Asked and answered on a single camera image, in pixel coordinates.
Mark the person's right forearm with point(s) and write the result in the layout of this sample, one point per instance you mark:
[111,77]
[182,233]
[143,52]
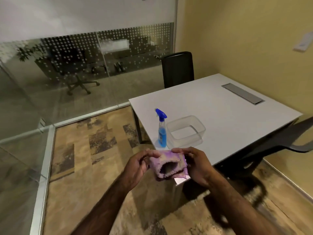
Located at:
[239,210]

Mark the purple cleaning cloth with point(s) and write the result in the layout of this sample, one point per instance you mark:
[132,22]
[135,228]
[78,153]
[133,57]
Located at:
[168,161]

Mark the black wheeled office chair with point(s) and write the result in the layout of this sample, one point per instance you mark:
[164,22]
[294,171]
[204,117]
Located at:
[71,63]

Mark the clear plastic container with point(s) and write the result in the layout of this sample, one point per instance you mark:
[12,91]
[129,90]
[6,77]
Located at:
[199,129]

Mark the metal glass clamp fitting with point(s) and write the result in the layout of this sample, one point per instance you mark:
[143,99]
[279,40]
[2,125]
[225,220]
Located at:
[42,122]

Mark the person's right hand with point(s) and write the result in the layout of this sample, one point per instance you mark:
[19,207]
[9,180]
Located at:
[199,168]

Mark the person's left forearm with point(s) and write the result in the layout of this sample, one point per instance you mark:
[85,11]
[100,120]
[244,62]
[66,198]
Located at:
[105,208]

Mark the dark grey armchair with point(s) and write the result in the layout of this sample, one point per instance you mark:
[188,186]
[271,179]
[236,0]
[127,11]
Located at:
[276,141]

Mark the black high-back chair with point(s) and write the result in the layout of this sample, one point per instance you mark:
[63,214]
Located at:
[178,70]

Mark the person's left hand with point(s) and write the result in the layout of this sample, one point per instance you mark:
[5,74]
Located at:
[134,168]

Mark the white wall switch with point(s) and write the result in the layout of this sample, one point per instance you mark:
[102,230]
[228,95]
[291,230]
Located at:
[304,42]

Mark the blue spray bottle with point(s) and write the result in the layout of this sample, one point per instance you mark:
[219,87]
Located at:
[162,134]

